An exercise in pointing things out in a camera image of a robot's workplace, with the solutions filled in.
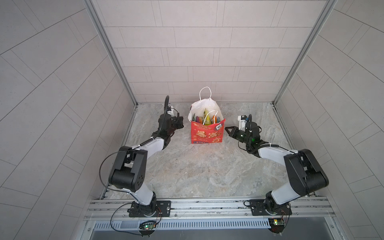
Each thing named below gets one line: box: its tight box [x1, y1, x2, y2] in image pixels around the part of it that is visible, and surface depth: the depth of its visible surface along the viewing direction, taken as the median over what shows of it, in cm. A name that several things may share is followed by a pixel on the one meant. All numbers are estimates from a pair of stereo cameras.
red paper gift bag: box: [188, 97, 226, 144], surface depth 87 cm
